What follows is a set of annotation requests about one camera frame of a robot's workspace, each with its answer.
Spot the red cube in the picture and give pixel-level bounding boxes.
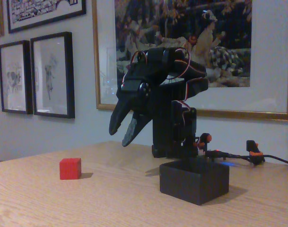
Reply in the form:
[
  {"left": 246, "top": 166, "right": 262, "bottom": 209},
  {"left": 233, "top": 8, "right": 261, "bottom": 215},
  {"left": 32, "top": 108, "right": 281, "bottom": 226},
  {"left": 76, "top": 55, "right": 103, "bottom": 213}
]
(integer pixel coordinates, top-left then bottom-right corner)
[{"left": 59, "top": 157, "right": 82, "bottom": 180}]

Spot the black box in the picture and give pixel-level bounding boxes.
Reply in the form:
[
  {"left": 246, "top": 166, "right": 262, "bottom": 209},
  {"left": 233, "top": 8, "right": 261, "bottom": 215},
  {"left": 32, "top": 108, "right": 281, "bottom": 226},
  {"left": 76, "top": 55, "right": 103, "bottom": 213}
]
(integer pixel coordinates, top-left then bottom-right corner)
[{"left": 159, "top": 157, "right": 230, "bottom": 206}]

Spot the black orange table clamp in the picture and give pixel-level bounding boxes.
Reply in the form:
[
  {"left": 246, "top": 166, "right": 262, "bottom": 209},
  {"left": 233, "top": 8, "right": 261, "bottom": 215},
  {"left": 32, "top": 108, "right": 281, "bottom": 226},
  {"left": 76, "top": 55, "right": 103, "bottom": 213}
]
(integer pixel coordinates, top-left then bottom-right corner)
[
  {"left": 245, "top": 140, "right": 266, "bottom": 166},
  {"left": 192, "top": 132, "right": 213, "bottom": 152}
]

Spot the black framed figure sketch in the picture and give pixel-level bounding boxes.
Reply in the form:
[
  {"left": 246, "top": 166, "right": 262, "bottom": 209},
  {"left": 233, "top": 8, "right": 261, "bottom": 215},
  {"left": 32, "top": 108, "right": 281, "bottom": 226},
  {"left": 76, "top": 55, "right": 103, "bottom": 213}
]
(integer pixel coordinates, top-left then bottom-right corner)
[
  {"left": 0, "top": 40, "right": 34, "bottom": 115},
  {"left": 30, "top": 31, "right": 76, "bottom": 119}
]

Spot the black framed city print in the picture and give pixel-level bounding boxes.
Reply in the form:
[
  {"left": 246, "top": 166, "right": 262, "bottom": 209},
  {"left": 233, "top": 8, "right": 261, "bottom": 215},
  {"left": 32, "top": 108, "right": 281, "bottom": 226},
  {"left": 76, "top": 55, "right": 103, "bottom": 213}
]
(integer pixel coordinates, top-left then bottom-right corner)
[{"left": 6, "top": 0, "right": 87, "bottom": 34}]

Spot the large gold framed painting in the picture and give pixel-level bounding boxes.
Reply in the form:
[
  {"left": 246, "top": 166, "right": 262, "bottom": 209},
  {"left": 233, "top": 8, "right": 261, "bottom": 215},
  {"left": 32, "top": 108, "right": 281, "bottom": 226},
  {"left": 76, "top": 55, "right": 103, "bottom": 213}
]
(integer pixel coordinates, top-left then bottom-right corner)
[{"left": 91, "top": 0, "right": 288, "bottom": 122}]

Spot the black power cable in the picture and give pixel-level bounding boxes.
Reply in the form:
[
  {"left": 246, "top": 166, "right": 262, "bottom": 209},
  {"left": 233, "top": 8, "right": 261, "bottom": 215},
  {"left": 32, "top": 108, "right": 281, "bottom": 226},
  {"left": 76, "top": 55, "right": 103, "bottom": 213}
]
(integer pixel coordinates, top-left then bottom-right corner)
[{"left": 206, "top": 150, "right": 288, "bottom": 166}]

